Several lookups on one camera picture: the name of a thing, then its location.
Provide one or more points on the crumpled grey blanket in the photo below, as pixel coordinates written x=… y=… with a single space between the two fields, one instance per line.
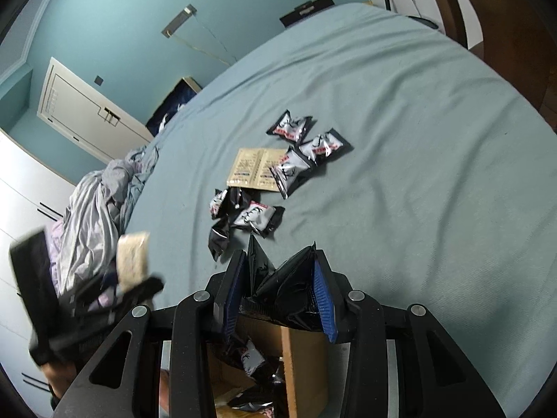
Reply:
x=98 y=213

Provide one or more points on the far black white snack packet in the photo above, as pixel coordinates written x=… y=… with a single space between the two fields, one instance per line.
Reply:
x=293 y=130

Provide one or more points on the white wardrobe left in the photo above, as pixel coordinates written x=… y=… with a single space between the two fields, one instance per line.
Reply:
x=33 y=198

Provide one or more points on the left small black snack packet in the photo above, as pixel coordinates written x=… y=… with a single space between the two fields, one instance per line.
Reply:
x=228 y=202

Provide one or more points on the right black white snack packet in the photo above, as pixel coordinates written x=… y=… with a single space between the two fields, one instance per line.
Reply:
x=325 y=147

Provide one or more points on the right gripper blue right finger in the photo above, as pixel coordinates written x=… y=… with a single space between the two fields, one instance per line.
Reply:
x=330 y=290

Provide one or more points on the snack packet inside box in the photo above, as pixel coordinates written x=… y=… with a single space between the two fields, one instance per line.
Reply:
x=251 y=358

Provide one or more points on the metal wall lamp bar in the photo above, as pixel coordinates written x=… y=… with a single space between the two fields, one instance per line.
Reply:
x=181 y=18

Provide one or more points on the beige snack sachet pair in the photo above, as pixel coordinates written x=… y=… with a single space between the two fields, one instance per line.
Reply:
x=132 y=260
x=251 y=169

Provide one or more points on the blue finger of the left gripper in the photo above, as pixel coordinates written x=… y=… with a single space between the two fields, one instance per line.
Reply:
x=39 y=282
x=143 y=289

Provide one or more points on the black foil snack packet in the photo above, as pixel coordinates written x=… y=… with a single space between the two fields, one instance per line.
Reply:
x=281 y=295

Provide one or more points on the near black white snack packet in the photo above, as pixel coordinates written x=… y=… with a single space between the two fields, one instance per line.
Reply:
x=258 y=218

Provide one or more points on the white bedroom door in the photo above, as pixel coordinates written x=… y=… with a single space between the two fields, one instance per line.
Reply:
x=86 y=117

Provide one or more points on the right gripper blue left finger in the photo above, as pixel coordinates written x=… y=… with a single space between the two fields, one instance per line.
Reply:
x=226 y=304

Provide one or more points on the wall light switch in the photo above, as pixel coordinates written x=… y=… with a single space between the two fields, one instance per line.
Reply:
x=99 y=80

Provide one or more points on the black bag behind bed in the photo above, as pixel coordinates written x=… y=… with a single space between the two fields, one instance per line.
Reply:
x=304 y=11

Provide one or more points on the brown cardboard box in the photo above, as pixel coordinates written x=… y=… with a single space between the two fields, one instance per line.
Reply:
x=292 y=382

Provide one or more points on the lilac duvet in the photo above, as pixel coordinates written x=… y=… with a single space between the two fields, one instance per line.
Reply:
x=53 y=238

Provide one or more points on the brown wooden furniture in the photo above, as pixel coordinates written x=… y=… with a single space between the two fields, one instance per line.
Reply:
x=519 y=43

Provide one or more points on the teal bed sheet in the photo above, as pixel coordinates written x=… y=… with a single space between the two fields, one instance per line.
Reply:
x=447 y=197

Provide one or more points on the middle black white snack packet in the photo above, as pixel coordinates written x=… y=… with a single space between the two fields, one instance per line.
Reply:
x=291 y=169

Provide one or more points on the dark navy framed bedside item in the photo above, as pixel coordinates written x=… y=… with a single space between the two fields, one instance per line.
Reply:
x=183 y=92

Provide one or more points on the black packet under white one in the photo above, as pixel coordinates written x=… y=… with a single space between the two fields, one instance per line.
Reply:
x=221 y=241

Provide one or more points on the black white snack packet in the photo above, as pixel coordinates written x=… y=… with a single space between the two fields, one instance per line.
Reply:
x=291 y=169
x=258 y=218
x=293 y=130
x=325 y=147

